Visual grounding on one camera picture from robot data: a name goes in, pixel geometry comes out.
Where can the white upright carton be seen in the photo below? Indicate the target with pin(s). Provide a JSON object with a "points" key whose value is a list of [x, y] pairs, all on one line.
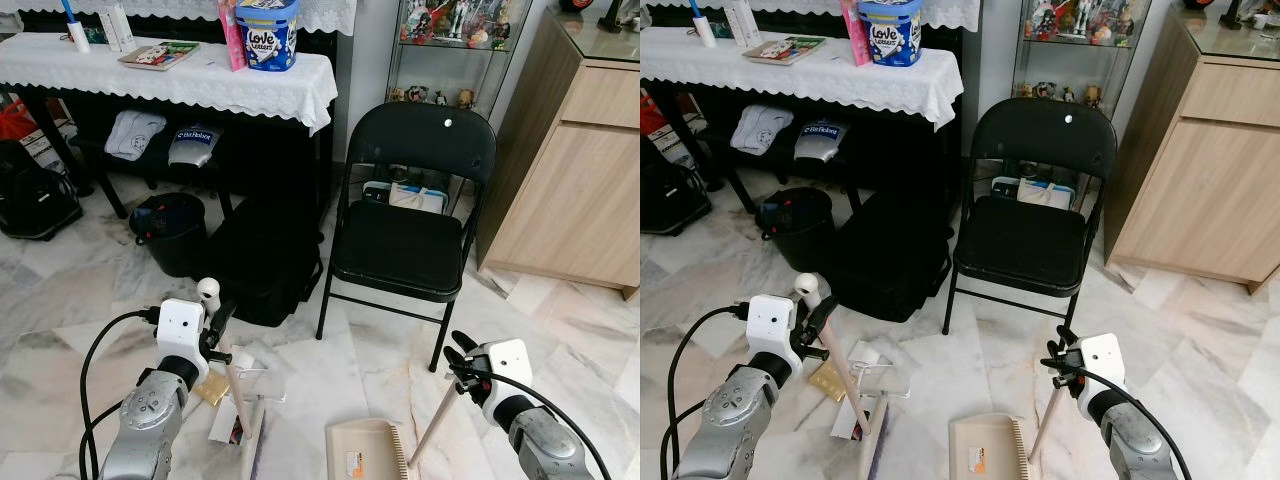
{"points": [[742, 22], [117, 25]]}

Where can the red bag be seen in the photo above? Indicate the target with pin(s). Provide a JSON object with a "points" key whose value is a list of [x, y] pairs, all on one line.
{"points": [[650, 115], [15, 120]]}

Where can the beige broom with wooden stick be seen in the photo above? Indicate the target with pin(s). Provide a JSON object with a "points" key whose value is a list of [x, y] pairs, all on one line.
{"points": [[848, 385], [236, 385]]}

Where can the pink carton box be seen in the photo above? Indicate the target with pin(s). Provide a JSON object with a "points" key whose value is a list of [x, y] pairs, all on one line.
{"points": [[858, 40], [233, 40]]}

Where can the black folding chair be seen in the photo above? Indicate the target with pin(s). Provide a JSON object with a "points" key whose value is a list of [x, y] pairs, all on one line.
{"points": [[1020, 245], [400, 245]]}

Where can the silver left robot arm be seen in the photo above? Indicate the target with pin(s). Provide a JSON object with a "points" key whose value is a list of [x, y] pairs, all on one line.
{"points": [[145, 420], [725, 420]]}

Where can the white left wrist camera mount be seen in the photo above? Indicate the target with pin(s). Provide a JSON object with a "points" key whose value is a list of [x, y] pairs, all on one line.
{"points": [[180, 322], [772, 320]]}

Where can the glass figurine display cabinet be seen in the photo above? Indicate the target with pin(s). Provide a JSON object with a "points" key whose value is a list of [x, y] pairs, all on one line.
{"points": [[455, 25], [1075, 25]]}

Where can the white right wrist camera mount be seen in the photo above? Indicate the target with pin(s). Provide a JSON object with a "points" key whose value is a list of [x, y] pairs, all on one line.
{"points": [[1103, 358], [512, 362]]}

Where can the blue Love Letters tin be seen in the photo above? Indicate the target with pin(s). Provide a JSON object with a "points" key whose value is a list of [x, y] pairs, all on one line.
{"points": [[267, 40], [890, 38]]}

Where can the black plastic bucket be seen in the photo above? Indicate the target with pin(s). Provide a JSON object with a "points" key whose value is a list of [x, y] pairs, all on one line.
{"points": [[797, 235], [170, 240]]}

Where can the black backpack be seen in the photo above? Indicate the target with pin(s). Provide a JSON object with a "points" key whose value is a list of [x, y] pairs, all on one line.
{"points": [[670, 200], [35, 200]]}

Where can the large flat black bag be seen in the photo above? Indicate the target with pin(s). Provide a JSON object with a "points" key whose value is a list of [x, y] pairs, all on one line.
{"points": [[265, 265], [890, 260]]}

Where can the colourful picture book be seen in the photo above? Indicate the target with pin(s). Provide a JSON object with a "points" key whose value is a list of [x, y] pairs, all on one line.
{"points": [[785, 50], [158, 55]]}

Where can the grey white cloth bag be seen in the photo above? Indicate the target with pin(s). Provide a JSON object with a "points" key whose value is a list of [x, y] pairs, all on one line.
{"points": [[135, 135], [760, 130]]}

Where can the gold foil wrapper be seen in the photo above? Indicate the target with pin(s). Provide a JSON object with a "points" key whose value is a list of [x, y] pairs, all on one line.
{"points": [[212, 390], [826, 381]]}

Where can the clear plastic wrapper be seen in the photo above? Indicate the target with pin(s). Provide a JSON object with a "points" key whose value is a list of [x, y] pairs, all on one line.
{"points": [[888, 380], [265, 385]]}

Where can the narrow white lace cloth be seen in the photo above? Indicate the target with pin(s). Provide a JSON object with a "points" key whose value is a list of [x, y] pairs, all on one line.
{"points": [[330, 15], [950, 12]]}

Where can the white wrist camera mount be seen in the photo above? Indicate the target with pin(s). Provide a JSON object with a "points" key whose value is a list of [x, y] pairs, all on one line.
{"points": [[772, 320], [512, 362], [180, 322], [1103, 358]]}

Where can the white and teal box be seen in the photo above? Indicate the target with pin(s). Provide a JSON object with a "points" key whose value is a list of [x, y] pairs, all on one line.
{"points": [[1045, 193], [415, 197]]}

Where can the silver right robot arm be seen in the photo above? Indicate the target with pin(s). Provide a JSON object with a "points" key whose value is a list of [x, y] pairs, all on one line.
{"points": [[1135, 450], [545, 450]]}

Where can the wide white lace cloth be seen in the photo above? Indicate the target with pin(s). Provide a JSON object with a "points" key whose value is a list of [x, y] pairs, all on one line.
{"points": [[800, 80], [150, 85]]}

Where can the light wood drawer cabinet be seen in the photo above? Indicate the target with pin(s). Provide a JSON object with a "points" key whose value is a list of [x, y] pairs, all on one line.
{"points": [[1210, 190], [570, 190]]}

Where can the white paper scrap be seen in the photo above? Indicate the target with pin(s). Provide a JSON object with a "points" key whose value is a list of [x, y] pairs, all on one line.
{"points": [[870, 353], [245, 358], [222, 425], [848, 425]]}

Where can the grey BitRobot bag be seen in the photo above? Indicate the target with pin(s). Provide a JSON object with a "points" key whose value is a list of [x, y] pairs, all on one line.
{"points": [[820, 145], [193, 150]]}

